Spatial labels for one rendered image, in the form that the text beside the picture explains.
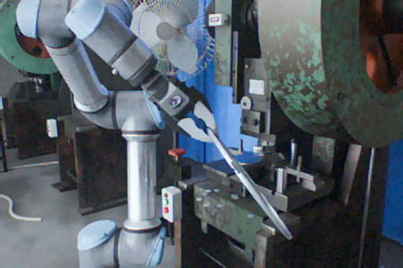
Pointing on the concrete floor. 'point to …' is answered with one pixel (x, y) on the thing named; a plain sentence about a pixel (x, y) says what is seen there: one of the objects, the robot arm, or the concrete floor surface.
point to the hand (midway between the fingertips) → (213, 136)
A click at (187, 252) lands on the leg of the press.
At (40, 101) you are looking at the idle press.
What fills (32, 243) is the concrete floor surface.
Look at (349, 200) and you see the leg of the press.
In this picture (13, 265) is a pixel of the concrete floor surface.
